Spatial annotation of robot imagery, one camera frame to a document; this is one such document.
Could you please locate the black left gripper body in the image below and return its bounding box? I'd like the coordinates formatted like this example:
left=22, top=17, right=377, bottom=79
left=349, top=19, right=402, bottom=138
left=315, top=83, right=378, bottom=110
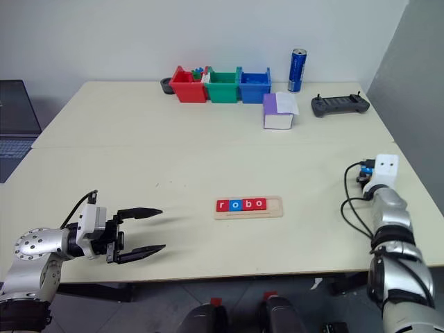
left=90, top=212, right=126, bottom=264

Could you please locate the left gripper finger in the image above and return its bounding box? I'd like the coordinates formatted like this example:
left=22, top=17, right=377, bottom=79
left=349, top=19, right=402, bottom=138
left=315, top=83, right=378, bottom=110
left=114, top=244, right=167, bottom=265
left=117, top=207, right=164, bottom=221

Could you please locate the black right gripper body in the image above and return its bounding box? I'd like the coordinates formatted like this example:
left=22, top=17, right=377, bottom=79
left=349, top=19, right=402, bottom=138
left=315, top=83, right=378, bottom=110
left=355, top=158, right=376, bottom=185

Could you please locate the wooden letter tray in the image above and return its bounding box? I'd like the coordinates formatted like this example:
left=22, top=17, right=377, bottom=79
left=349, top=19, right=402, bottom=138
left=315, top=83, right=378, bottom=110
left=212, top=196, right=284, bottom=220

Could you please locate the black handheld controller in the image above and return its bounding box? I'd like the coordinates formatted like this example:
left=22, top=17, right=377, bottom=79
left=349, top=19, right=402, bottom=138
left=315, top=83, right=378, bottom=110
left=310, top=92, right=371, bottom=119

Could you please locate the dark rounded shape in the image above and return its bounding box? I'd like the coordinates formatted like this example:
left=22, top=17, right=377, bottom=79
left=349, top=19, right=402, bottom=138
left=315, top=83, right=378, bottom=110
left=258, top=297, right=308, bottom=333
left=178, top=302, right=230, bottom=333

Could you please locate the white paper sheet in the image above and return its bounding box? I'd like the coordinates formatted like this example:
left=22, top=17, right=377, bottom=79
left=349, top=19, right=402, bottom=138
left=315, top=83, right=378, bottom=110
left=275, top=92, right=300, bottom=115

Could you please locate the purple and white box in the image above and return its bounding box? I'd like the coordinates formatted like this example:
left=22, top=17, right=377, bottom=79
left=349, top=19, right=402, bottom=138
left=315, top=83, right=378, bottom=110
left=262, top=92, right=296, bottom=131

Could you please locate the blue drink can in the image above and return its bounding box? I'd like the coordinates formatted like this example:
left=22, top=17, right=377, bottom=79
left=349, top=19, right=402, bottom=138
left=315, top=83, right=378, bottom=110
left=287, top=48, right=309, bottom=94

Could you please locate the red plastic bin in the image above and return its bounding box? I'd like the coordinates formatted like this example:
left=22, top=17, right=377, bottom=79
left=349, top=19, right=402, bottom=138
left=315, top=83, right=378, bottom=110
left=169, top=65, right=208, bottom=103

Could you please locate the blue plastic bin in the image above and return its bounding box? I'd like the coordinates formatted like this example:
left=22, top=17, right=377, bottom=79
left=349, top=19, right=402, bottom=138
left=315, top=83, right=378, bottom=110
left=237, top=67, right=271, bottom=104

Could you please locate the green plastic bin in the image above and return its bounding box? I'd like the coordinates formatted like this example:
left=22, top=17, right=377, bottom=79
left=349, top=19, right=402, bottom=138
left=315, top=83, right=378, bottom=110
left=204, top=66, right=240, bottom=104

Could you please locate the dark laptop computer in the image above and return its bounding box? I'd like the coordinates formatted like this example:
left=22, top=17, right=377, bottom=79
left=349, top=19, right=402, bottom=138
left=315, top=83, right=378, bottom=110
left=0, top=79, right=43, bottom=184

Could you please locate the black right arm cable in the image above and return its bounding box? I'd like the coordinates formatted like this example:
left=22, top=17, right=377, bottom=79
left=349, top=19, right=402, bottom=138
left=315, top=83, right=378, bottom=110
left=341, top=160, right=434, bottom=306

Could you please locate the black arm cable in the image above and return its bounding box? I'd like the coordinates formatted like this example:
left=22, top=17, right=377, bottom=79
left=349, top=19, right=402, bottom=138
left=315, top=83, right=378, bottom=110
left=59, top=189, right=99, bottom=230
left=341, top=160, right=434, bottom=306

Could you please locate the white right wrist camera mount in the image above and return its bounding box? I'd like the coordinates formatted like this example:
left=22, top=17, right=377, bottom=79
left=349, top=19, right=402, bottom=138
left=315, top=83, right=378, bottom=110
left=362, top=153, right=399, bottom=194

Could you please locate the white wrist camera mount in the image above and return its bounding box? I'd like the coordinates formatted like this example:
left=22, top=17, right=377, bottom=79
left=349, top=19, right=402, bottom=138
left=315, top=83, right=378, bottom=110
left=74, top=203, right=107, bottom=259
left=362, top=153, right=399, bottom=194

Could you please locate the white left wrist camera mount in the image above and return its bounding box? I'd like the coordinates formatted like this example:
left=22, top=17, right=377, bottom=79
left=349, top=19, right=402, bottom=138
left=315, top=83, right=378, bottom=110
left=74, top=203, right=107, bottom=259

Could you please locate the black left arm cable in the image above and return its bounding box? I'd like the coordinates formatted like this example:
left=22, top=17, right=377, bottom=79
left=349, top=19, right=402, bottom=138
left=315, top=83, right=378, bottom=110
left=59, top=189, right=99, bottom=230

